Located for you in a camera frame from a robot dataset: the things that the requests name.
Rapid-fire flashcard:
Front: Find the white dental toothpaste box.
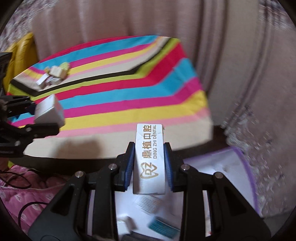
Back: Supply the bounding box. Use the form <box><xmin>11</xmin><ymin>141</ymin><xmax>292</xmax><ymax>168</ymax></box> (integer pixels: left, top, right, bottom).
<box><xmin>133</xmin><ymin>123</ymin><xmax>166</xmax><ymax>195</ymax></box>

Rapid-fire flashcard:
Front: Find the long white box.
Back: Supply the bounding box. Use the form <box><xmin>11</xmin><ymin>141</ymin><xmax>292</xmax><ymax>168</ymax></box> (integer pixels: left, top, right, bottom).
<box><xmin>36</xmin><ymin>73</ymin><xmax>50</xmax><ymax>89</ymax></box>

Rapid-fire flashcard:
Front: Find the teal toothpaste box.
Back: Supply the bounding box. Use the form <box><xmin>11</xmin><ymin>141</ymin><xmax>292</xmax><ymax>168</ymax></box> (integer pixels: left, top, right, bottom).
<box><xmin>148</xmin><ymin>216</ymin><xmax>180</xmax><ymax>239</ymax></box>

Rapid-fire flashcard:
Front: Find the large white pink-flower box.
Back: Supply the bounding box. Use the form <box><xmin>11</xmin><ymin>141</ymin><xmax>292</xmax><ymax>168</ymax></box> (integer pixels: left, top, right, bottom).
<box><xmin>134</xmin><ymin>195</ymin><xmax>163</xmax><ymax>215</ymax></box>

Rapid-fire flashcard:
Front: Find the white box red logo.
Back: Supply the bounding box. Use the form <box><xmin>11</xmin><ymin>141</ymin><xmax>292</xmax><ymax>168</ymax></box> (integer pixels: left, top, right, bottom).
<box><xmin>117</xmin><ymin>216</ymin><xmax>134</xmax><ymax>240</ymax></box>

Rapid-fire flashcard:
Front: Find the black gold box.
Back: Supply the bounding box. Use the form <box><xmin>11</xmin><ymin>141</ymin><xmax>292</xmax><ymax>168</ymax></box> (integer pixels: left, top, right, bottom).
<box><xmin>121</xmin><ymin>232</ymin><xmax>159</xmax><ymax>241</ymax></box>

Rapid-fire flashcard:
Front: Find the small white side box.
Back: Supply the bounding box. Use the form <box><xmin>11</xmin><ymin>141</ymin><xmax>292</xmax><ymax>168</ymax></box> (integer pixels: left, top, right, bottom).
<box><xmin>34</xmin><ymin>94</ymin><xmax>65</xmax><ymax>128</ymax></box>

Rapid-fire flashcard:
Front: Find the purple-rimmed white storage box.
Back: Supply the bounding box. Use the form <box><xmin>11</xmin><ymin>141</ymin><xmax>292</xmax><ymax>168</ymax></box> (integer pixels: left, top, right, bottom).
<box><xmin>86</xmin><ymin>159</ymin><xmax>263</xmax><ymax>240</ymax></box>

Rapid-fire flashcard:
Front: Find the red white small box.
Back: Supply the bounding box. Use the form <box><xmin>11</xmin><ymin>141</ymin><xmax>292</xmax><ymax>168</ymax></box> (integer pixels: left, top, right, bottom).
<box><xmin>46</xmin><ymin>76</ymin><xmax>63</xmax><ymax>86</ymax></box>

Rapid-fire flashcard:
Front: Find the yellow scrub sponge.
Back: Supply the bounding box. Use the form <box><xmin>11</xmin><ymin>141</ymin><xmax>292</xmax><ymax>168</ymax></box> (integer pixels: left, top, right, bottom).
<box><xmin>44</xmin><ymin>67</ymin><xmax>50</xmax><ymax>73</ymax></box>

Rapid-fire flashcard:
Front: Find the left tracker phone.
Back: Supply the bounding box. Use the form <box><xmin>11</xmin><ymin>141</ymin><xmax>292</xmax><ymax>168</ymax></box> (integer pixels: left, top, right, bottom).
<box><xmin>0</xmin><ymin>52</ymin><xmax>12</xmax><ymax>96</ymax></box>

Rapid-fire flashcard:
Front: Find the cream text-printed box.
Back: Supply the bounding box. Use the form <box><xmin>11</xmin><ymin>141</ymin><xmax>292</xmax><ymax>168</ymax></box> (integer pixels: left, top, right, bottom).
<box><xmin>49</xmin><ymin>66</ymin><xmax>67</xmax><ymax>79</ymax></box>

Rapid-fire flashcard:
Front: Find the yellow leather headboard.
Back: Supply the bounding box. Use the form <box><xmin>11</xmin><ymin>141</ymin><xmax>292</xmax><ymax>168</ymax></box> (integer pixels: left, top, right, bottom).
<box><xmin>3</xmin><ymin>32</ymin><xmax>39</xmax><ymax>92</ymax></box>

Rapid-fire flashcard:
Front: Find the pink patterned quilt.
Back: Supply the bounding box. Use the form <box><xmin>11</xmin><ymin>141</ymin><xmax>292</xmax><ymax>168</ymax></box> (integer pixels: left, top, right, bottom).
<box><xmin>1</xmin><ymin>165</ymin><xmax>68</xmax><ymax>233</ymax></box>

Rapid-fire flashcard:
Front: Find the green round sponge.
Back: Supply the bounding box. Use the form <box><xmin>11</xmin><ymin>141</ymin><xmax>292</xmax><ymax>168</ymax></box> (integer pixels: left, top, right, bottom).
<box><xmin>59</xmin><ymin>62</ymin><xmax>70</xmax><ymax>72</ymax></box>

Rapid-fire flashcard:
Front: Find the striped colourful bed cloth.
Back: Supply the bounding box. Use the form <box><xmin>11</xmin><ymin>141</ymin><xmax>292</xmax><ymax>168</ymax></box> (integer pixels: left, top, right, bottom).
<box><xmin>8</xmin><ymin>35</ymin><xmax>213</xmax><ymax>159</ymax></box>

